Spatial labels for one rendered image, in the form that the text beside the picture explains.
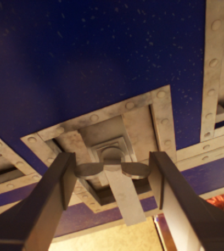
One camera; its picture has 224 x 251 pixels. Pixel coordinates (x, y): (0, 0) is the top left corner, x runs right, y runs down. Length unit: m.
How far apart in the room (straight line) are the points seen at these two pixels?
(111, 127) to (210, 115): 0.09
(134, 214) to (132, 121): 0.10
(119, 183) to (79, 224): 0.16
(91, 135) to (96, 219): 0.18
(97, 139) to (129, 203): 0.07
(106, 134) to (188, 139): 0.09
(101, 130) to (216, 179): 0.20
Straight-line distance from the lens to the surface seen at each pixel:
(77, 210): 0.28
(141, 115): 0.18
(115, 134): 0.17
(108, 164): 0.16
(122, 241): 3.10
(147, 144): 0.21
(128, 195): 0.19
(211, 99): 0.18
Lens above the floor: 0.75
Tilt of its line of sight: 5 degrees up
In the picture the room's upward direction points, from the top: 109 degrees counter-clockwise
